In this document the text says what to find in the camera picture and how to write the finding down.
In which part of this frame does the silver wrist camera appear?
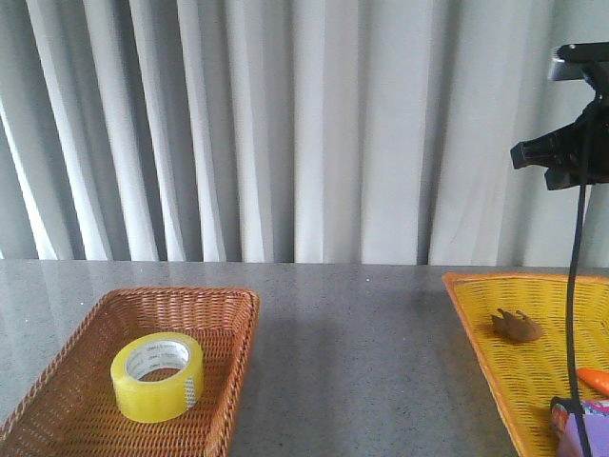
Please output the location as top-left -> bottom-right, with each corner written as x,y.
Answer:
548,42 -> 609,81

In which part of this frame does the black cable right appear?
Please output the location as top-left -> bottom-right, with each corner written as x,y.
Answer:
565,109 -> 595,457

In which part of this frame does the orange carrot toy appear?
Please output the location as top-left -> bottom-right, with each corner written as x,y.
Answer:
577,368 -> 609,396

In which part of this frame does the brown dried pod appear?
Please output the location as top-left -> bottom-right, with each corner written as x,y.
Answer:
491,308 -> 544,343

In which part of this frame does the purple box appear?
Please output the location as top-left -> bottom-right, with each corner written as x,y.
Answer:
557,414 -> 608,457

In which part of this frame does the yellow packing tape roll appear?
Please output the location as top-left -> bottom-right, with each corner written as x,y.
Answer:
110,332 -> 205,424

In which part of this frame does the colourful small can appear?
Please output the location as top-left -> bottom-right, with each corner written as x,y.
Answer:
550,396 -> 609,433

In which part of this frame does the yellow wicker basket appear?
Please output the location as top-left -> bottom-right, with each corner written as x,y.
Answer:
442,272 -> 609,457

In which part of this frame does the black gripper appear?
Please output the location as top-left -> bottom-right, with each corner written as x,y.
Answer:
510,94 -> 608,190

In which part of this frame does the grey pleated curtain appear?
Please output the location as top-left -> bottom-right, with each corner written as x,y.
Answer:
1,1 -> 608,267

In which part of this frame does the brown wicker basket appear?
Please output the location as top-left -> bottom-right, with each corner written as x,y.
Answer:
1,287 -> 260,456

